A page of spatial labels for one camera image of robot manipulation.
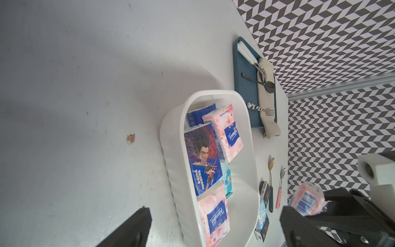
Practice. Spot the teal tray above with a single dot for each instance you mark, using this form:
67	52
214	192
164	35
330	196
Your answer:
247	88

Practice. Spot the white storage box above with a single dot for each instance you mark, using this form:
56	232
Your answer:
243	204

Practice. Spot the beige cloth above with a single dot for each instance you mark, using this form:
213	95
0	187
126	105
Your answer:
267	100

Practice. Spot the teal cartoon tissue pack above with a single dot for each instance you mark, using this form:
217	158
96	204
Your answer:
227	179

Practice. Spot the white handled knife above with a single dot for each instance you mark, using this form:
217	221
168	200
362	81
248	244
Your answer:
246	53

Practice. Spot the purple tissue pack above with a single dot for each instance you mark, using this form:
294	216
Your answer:
203	156

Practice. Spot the light blue tissue pack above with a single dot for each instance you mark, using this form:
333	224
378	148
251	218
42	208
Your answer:
262	212

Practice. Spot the pink white tissue pack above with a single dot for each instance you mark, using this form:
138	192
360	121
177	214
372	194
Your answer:
227	135

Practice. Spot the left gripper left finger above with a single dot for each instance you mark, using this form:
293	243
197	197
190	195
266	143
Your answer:
134	232

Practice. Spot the patterned handle fork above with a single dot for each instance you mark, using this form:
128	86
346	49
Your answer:
267	111

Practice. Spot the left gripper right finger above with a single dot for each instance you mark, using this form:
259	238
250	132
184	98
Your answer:
299	232

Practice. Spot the black tissue pack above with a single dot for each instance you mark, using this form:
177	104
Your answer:
265	193
261	229

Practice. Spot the pink handled silver spoon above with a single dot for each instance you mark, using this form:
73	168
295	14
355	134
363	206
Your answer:
279	195

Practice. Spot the dark blue Tempo pack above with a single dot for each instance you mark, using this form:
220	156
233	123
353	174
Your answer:
194	117

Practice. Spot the pale blue pink pack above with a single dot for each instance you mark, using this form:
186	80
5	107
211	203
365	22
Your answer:
308	199

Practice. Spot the dark metal spoon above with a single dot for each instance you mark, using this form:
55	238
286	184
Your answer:
269	86

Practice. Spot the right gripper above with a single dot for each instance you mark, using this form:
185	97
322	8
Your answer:
357	221

